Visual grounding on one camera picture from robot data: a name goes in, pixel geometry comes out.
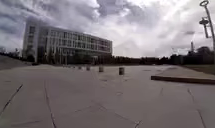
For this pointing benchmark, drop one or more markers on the short concrete bollard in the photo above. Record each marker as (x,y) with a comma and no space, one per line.
(79,67)
(101,69)
(88,67)
(121,70)

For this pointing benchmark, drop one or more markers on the pale concrete slab plaza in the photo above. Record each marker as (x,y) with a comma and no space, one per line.
(95,96)

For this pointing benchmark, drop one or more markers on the large glass-fronted building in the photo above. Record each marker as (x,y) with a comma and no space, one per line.
(68,45)

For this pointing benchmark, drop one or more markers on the dark row of trees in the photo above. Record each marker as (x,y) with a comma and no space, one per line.
(161,60)

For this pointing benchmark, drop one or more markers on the low dark kerb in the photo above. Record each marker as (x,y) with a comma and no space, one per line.
(185,79)

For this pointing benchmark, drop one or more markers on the grass strip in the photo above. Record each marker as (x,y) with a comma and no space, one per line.
(206,68)

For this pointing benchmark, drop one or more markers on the sloped concrete ramp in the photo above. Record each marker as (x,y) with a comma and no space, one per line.
(6,62)

